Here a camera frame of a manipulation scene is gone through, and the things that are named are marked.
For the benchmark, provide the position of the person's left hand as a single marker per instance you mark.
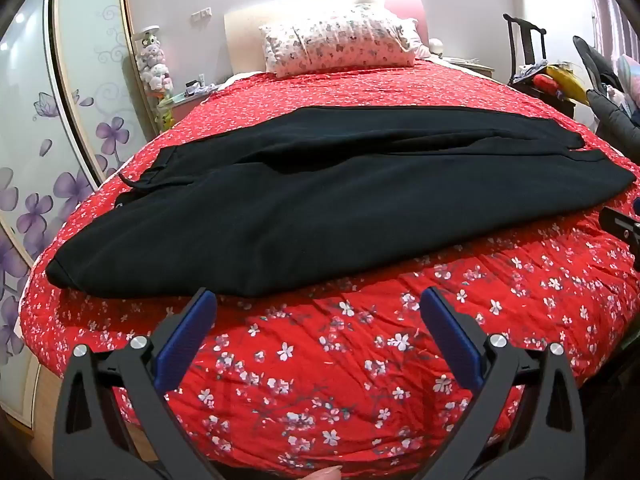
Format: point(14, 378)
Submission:
point(322, 473)

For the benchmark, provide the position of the yellow plush toy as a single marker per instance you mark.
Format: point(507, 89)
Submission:
point(565, 82)

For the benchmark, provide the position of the stack of plush toys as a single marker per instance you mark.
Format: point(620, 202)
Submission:
point(154, 62)

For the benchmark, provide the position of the red floral bedspread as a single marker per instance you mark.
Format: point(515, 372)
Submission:
point(350, 370)

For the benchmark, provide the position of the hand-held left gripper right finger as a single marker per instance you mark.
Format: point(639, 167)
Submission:
point(450, 335)

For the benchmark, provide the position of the black pants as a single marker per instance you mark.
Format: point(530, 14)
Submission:
point(325, 200)

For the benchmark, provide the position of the beige padded headboard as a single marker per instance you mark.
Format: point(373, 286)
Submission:
point(250, 35)

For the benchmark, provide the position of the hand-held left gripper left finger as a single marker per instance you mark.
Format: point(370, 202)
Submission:
point(186, 335)

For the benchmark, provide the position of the black wooden chair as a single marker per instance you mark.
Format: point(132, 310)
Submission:
point(525, 55)

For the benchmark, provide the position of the white wall switch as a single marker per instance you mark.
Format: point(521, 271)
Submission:
point(202, 12)

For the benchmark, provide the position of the pink curtain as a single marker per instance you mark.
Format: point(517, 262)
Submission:
point(617, 20)

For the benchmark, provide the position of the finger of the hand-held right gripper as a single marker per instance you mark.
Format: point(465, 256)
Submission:
point(622, 222)

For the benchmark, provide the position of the floral print pillow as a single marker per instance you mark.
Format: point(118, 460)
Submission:
point(340, 40)

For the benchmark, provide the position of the wardrobe with purple flower doors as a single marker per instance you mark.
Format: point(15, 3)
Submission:
point(45, 135)

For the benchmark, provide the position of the bedside table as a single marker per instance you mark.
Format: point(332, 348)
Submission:
point(190, 102)

